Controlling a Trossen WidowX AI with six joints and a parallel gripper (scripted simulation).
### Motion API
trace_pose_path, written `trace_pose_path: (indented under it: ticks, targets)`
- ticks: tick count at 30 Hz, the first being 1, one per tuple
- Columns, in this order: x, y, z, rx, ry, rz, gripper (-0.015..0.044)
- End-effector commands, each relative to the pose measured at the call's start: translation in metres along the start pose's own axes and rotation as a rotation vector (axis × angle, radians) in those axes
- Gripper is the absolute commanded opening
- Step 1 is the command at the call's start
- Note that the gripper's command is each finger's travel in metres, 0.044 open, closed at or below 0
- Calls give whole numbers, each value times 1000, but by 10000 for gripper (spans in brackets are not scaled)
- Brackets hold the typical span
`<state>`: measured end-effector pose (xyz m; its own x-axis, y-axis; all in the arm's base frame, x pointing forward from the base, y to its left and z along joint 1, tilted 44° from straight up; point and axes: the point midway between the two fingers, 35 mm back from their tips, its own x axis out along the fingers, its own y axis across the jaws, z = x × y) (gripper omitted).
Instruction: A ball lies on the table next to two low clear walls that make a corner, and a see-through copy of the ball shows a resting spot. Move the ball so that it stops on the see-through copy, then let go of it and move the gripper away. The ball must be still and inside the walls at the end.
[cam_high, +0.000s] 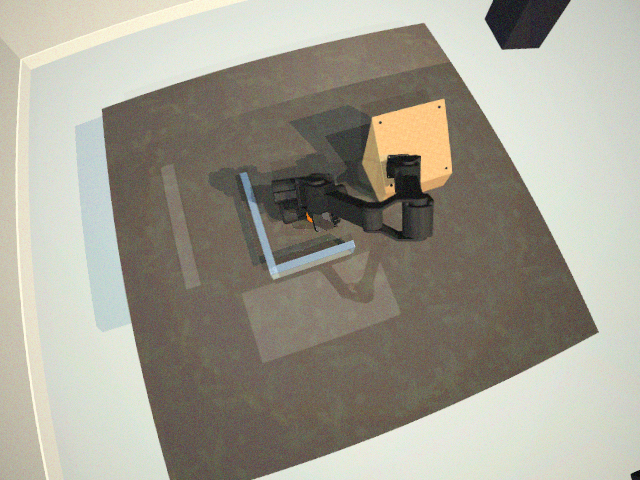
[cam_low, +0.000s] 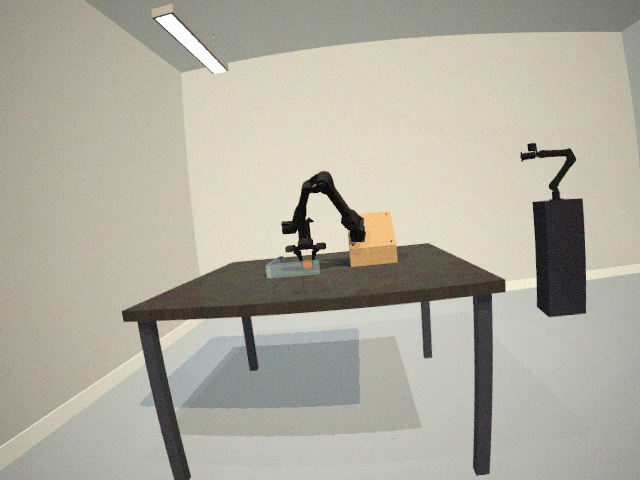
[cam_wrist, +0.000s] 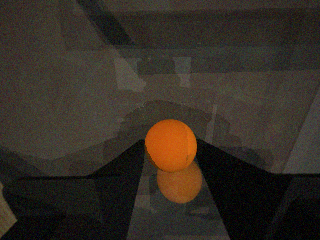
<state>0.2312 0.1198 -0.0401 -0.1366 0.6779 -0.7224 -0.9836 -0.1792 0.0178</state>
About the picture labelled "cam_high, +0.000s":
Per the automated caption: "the clear l-shaped low wall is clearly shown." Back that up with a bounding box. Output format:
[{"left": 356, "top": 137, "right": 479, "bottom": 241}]
[{"left": 240, "top": 172, "right": 356, "bottom": 275}]

